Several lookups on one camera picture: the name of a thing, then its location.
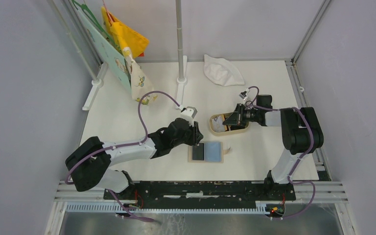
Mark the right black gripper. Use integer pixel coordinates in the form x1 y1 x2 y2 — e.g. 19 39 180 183
223 103 260 127

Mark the beige oval tray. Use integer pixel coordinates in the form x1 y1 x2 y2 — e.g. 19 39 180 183
209 113 249 136

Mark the black VIP card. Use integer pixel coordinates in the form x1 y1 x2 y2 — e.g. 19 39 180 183
191 143 205 161

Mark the beige card holder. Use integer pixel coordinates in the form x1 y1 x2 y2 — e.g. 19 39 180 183
188 141 231 163

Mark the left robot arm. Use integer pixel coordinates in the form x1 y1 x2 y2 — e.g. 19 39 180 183
65 118 204 200

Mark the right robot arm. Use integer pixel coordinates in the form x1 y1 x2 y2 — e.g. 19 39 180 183
222 94 324 200

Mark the silver VIP card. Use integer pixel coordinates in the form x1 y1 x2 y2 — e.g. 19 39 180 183
211 115 227 133

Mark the white crumpled cloth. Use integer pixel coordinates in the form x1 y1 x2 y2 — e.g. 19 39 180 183
203 54 245 87

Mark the white pole base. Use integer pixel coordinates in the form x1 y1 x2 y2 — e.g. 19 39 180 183
175 55 188 106

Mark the grey vertical pole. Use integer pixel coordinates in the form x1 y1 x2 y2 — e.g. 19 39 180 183
175 0 185 83

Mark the white printed hanging cloth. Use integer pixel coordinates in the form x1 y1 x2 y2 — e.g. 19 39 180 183
123 47 157 105

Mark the white left rack foot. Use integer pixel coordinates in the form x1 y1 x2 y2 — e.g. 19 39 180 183
82 62 109 111

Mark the teal printed hanging cloth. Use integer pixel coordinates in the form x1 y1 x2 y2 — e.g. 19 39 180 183
72 0 131 92

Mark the yellow hanging cloth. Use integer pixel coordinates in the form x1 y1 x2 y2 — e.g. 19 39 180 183
101 6 149 59

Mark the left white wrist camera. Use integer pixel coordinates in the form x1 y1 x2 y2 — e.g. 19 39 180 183
178 105 197 126

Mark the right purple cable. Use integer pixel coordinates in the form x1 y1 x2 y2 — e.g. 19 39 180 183
245 85 316 220

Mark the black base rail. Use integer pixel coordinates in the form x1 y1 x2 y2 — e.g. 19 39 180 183
117 181 296 209

